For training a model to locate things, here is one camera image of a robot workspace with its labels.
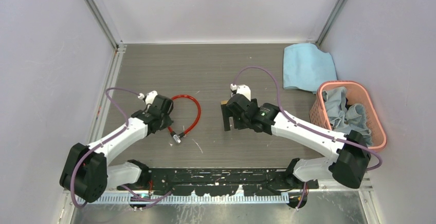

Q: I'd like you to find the red rubber ring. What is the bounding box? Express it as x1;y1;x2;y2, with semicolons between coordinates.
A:
167;94;202;144

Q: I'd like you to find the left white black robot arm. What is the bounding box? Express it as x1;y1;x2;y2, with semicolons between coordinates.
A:
60;91;173;203

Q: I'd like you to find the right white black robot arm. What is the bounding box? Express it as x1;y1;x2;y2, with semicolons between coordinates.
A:
221;94;371;189

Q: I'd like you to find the light blue cloth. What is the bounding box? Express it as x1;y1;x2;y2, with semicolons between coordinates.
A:
283;43;337;94

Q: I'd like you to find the grey-blue cloth in basket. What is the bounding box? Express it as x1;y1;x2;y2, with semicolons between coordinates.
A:
322;86;373;146

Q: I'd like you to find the pink plastic basket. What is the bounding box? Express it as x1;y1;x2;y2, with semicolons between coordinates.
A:
309;81;387;152

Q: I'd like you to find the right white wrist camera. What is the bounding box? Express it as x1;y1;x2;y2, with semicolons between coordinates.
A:
236;85;251;101

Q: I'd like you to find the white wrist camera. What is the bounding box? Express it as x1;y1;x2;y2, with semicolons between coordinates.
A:
144;90;158;104
236;85;251;101

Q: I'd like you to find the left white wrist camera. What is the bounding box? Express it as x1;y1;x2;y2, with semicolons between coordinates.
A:
144;90;158;104

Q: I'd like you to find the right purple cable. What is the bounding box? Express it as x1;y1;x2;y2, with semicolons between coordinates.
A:
233;66;383;172

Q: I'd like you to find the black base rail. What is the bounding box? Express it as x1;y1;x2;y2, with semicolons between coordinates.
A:
126;168;303;197

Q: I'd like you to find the white slotted cable duct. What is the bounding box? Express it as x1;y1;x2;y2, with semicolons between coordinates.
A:
93;193;289;205

